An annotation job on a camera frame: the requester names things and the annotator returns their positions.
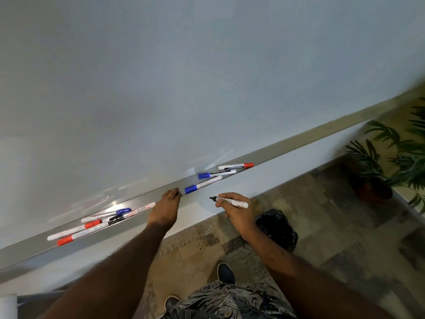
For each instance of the red-labelled marker black cap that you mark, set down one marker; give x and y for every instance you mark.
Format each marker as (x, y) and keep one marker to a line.
(134, 211)

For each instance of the person's right forearm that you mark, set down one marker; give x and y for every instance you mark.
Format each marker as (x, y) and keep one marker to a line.
(298, 279)

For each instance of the person's left hand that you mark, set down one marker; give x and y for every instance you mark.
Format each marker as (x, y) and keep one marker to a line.
(164, 210)

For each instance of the green palm plant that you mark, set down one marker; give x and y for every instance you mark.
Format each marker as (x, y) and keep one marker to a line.
(406, 159)

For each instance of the person's dark left shoe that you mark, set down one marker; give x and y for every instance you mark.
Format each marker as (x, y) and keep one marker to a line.
(172, 302)

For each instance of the white marker black tip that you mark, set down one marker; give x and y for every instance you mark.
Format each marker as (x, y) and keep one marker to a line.
(237, 203)

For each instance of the person's leaf-patterned garment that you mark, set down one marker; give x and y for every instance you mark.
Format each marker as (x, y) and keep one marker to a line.
(229, 302)

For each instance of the person's dark shoe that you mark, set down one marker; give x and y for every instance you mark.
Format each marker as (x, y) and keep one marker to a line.
(172, 302)
(226, 273)

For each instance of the large whiteboard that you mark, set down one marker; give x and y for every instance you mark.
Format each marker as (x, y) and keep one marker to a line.
(166, 79)

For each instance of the person's left fingers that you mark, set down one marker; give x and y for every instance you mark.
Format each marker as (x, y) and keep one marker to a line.
(172, 193)

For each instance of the white cylindrical object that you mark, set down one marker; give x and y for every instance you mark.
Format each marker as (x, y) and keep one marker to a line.
(8, 307)

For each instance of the black-labelled marker blue cap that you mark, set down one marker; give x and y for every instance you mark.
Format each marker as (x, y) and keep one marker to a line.
(215, 174)

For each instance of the white marker red cap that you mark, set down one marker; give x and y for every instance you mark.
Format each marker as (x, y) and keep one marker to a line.
(83, 233)
(234, 166)
(71, 231)

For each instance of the white marker blue cap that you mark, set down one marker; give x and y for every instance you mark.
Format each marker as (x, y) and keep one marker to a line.
(123, 211)
(203, 184)

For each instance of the black bin with bag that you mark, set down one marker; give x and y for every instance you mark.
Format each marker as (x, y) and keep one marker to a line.
(277, 230)

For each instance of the metal whiteboard marker tray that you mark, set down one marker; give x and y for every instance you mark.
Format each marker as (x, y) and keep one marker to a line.
(36, 251)

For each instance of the person's dark right shoe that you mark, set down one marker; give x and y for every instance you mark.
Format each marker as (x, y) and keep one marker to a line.
(226, 273)

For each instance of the dark plant pot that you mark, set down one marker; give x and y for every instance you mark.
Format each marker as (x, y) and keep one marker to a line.
(373, 191)

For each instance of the person's right hand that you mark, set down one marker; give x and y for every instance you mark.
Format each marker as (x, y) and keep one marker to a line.
(239, 217)

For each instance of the person's left forearm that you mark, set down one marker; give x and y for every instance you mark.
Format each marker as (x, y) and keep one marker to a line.
(109, 279)

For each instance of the person's right thumb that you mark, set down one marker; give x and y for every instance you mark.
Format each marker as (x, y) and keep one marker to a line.
(221, 203)

